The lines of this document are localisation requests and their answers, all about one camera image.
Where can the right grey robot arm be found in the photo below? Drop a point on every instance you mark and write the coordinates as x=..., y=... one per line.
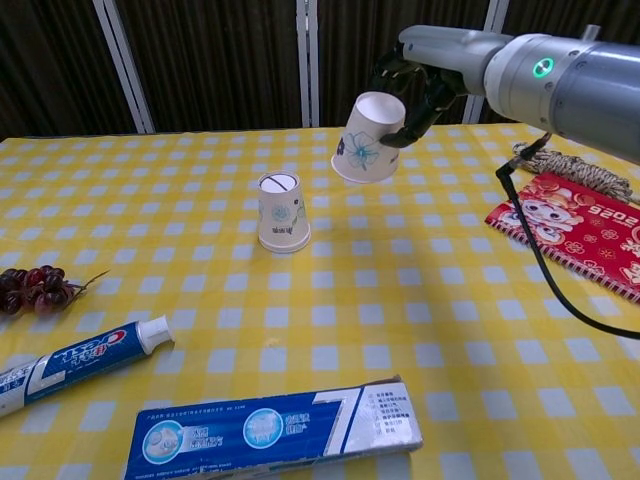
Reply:
x=575, y=80

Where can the white paper cup blue flower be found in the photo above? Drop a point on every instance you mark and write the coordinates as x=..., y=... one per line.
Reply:
x=365, y=147

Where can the dark red grape bunch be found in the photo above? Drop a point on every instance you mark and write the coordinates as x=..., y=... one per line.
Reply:
x=40, y=291

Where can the red spiral desk calendar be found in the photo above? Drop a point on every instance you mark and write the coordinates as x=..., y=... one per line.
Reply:
x=585, y=230

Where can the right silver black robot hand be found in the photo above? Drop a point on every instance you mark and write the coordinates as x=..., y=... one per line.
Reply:
x=445, y=50

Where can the white paper cup green flowers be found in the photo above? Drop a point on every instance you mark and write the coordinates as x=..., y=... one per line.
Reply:
x=282, y=250

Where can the paper cup with black line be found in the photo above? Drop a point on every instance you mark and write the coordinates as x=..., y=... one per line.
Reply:
x=281, y=215

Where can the blue white toothpaste tube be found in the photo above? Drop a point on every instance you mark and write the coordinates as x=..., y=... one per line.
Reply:
x=90, y=357

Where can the blue toothpaste carton box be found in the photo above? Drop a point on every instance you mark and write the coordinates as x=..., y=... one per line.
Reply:
x=250, y=430

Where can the yellow checkered tablecloth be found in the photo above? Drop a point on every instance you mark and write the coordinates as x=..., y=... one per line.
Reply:
x=350, y=310

